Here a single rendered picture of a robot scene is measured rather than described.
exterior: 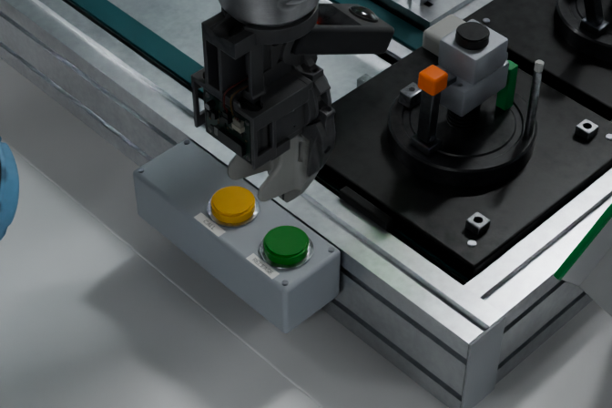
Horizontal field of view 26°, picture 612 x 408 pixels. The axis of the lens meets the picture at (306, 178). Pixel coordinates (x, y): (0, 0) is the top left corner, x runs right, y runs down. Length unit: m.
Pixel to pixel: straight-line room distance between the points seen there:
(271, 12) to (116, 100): 0.46
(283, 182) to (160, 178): 0.20
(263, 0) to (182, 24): 0.57
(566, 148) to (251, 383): 0.37
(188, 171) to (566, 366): 0.39
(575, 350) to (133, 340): 0.41
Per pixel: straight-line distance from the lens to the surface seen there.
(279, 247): 1.16
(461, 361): 1.13
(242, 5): 0.94
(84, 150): 1.43
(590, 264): 1.11
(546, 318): 1.22
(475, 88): 1.20
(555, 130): 1.29
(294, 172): 1.07
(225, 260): 1.19
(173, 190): 1.23
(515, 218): 1.20
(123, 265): 1.31
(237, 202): 1.20
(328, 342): 1.23
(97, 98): 1.40
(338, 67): 1.43
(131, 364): 1.23
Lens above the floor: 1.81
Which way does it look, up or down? 44 degrees down
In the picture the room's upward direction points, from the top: straight up
